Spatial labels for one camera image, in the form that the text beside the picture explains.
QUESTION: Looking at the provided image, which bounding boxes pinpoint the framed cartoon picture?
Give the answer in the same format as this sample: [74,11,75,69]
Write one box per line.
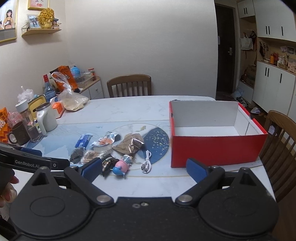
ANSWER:
[0,0,19,43]

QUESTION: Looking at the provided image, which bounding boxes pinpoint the wooden chair behind table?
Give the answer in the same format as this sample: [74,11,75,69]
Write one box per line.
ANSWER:
[107,74,152,98]

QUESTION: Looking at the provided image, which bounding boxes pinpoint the plastic bag with flatbread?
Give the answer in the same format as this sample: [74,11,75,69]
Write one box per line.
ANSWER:
[52,72,89,111]

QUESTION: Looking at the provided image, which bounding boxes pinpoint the orange chip bag at left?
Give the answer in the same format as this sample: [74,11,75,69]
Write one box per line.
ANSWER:
[0,108,11,143]

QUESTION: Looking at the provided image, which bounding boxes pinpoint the yellow flower ornament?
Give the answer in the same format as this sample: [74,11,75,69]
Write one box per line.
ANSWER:
[38,8,54,29]

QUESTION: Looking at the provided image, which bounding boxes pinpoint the pink pig toy figure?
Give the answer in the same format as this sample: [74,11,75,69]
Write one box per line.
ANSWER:
[112,155,133,177]

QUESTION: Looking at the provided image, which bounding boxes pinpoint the cotton swabs bag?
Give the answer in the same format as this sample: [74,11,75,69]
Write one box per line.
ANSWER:
[80,150,111,164]

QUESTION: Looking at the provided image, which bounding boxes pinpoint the wall shelf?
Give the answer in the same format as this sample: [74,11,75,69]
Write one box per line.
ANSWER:
[21,23,61,37]

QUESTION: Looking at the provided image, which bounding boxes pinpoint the orange snack bag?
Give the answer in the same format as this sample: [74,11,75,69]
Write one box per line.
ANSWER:
[50,65,78,92]

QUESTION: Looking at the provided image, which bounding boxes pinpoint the white wardrobe cabinets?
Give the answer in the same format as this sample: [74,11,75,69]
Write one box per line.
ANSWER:
[237,1,295,114]

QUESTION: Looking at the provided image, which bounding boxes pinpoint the wooden chair at right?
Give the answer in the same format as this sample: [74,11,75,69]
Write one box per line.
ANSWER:
[259,110,295,202]

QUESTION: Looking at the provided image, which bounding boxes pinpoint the orange white carton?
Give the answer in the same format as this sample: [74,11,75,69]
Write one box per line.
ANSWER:
[50,96,65,119]

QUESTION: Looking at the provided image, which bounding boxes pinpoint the blue patterned table mat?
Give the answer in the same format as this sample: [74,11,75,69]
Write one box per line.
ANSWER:
[26,120,171,177]

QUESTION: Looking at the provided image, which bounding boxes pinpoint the black dark snack packet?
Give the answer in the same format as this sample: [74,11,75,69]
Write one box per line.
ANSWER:
[102,154,119,177]

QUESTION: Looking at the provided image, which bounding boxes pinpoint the white side cabinet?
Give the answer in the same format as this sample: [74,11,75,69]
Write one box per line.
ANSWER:
[77,76,104,100]

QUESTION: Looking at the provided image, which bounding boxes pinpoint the blue wet wipe packet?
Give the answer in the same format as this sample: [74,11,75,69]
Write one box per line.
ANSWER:
[74,133,93,149]

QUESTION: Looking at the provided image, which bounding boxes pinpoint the white thermos jug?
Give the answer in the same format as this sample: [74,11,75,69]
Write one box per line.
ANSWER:
[36,102,58,136]

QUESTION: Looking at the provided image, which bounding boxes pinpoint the black beads bag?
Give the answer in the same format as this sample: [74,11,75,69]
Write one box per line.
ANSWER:
[70,147,85,164]

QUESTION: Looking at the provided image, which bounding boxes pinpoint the blue glass liquor bottle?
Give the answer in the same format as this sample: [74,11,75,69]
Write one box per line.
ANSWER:
[43,75,56,102]

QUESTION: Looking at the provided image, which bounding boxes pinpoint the person's left hand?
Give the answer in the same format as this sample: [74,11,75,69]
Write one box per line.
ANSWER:
[0,175,19,208]

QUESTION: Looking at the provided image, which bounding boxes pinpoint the clear glass tea bottle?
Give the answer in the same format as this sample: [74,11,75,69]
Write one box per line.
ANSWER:
[16,99,41,143]

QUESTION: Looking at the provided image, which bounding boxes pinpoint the blue globe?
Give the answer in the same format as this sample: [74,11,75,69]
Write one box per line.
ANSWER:
[70,66,81,78]

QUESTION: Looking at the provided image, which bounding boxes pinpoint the white USB cable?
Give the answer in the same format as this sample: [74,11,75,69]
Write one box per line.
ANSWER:
[140,150,153,174]

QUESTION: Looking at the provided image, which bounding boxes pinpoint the red cardboard box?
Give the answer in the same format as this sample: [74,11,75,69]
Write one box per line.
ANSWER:
[169,100,268,168]

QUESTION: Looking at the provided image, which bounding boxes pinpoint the gold foil snack bag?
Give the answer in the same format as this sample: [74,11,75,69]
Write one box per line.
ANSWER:
[112,133,144,155]

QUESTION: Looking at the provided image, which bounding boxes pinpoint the silver sausage snack packet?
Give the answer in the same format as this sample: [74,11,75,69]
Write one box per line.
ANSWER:
[91,132,121,148]

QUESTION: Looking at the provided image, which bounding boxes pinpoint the brown mug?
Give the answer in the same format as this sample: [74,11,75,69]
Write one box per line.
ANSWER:
[8,121,30,146]

